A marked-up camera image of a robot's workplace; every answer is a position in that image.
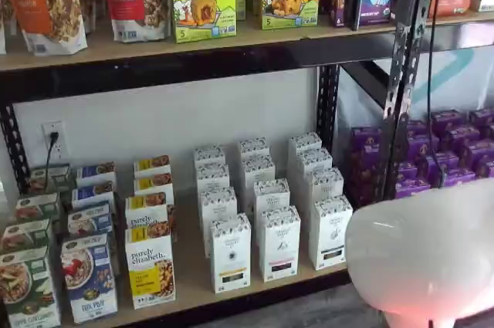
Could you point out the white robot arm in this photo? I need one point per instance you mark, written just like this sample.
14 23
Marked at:
417 251

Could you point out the short wooden shelf board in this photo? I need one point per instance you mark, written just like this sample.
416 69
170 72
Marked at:
463 19

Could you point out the purple snack box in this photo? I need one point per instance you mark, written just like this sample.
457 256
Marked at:
364 166
478 154
444 165
366 141
417 129
459 177
486 168
447 119
420 147
366 191
460 137
412 189
407 171
482 117

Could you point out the white leaf print box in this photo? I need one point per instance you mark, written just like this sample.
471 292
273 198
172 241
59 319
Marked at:
258 170
325 185
271 193
209 155
305 142
253 147
212 177
217 204
314 160

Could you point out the long wooden shelf board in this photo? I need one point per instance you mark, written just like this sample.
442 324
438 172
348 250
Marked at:
154 48

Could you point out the white box green strip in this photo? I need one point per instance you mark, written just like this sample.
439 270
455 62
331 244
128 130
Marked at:
330 233

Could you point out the white box pink strip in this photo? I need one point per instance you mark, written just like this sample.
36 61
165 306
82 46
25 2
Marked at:
279 245

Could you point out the white yellow Purely Elizabeth box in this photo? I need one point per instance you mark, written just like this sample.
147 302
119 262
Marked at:
146 212
152 166
150 270
153 185

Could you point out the white box yellow strip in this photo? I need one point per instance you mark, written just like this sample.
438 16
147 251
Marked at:
230 254

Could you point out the blue cereal box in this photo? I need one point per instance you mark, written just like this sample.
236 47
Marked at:
88 281
96 173
90 222
92 195

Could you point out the green cereal box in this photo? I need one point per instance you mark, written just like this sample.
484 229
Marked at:
25 235
50 177
36 207
27 289

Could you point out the black metal shelving rack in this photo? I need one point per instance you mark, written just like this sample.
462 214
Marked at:
154 71

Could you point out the red label granola bag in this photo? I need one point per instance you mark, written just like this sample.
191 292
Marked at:
131 0

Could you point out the orange label granola bag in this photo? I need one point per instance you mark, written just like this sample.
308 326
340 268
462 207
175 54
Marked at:
42 4

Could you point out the white wall outlet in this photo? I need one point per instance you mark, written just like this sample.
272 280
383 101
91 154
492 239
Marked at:
60 150

